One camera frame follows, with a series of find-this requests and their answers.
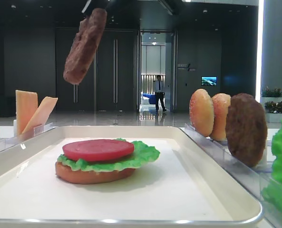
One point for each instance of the brown meat patty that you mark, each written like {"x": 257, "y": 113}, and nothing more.
{"x": 246, "y": 129}
{"x": 84, "y": 46}

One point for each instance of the green lettuce leaf on burger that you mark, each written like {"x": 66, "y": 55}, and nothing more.
{"x": 142, "y": 155}

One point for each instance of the red tomato slice on burger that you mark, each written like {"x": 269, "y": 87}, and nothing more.
{"x": 98, "y": 150}

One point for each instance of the orange cheese slice right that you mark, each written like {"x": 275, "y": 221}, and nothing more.
{"x": 42, "y": 113}

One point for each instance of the orange cheese slice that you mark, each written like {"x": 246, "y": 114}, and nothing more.
{"x": 42, "y": 113}
{"x": 26, "y": 105}

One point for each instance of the orange cheese slice left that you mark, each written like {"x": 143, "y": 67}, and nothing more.
{"x": 26, "y": 105}

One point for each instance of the person in white shirt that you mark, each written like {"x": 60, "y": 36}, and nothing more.
{"x": 159, "y": 93}

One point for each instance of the standing bun slice far left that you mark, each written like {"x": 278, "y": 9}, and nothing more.
{"x": 201, "y": 112}

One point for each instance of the standing bun slice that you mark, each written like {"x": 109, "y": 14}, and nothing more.
{"x": 201, "y": 112}
{"x": 221, "y": 103}

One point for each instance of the standing bun slice far right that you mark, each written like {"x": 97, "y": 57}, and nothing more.
{"x": 221, "y": 103}

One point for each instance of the white rectangular metal tray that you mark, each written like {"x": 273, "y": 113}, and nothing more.
{"x": 184, "y": 188}

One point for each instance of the bottom bun on tray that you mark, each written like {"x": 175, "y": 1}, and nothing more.
{"x": 90, "y": 177}

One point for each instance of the potted plants planter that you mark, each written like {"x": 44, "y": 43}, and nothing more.
{"x": 271, "y": 100}

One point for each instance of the wall display screen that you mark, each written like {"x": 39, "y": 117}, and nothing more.
{"x": 208, "y": 81}

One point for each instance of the clear acrylic rail right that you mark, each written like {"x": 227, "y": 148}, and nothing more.
{"x": 258, "y": 180}

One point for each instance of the clear acrylic rail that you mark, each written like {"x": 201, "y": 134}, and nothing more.
{"x": 6, "y": 143}
{"x": 258, "y": 180}

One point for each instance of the clear acrylic rail left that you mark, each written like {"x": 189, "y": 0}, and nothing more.
{"x": 6, "y": 143}

